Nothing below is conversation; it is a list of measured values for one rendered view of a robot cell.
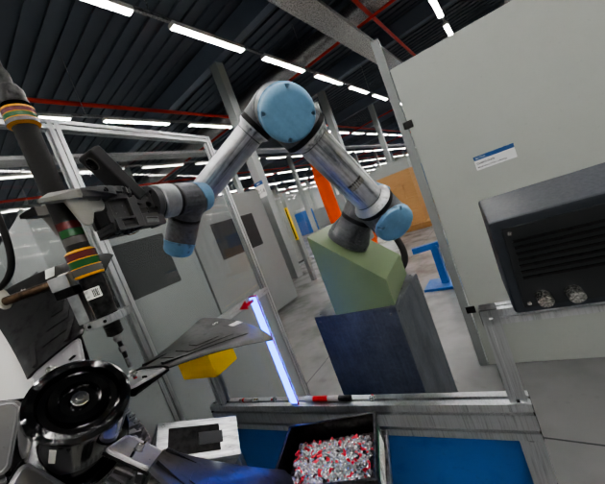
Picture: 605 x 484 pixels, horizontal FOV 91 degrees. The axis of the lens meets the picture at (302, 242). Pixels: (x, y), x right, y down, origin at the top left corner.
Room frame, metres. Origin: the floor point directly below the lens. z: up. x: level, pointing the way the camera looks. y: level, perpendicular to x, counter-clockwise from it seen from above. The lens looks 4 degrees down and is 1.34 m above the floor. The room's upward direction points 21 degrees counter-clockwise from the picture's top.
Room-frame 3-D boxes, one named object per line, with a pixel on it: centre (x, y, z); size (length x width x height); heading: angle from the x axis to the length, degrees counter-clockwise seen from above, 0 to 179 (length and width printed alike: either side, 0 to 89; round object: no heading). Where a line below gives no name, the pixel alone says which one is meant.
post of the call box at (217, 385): (0.95, 0.43, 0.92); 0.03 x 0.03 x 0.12; 61
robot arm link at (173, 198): (0.66, 0.26, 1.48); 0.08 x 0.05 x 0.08; 61
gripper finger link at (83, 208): (0.48, 0.31, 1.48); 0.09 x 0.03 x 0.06; 167
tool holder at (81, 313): (0.49, 0.36, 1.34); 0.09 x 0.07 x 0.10; 96
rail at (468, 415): (0.76, 0.09, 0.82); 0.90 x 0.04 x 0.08; 61
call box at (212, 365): (0.95, 0.43, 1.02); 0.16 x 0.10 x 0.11; 61
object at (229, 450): (0.55, 0.35, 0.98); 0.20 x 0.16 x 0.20; 61
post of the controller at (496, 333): (0.55, -0.29, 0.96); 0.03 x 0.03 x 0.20; 61
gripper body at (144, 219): (0.59, 0.30, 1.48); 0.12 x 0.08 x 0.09; 151
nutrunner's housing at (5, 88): (0.49, 0.35, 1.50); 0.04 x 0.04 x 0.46
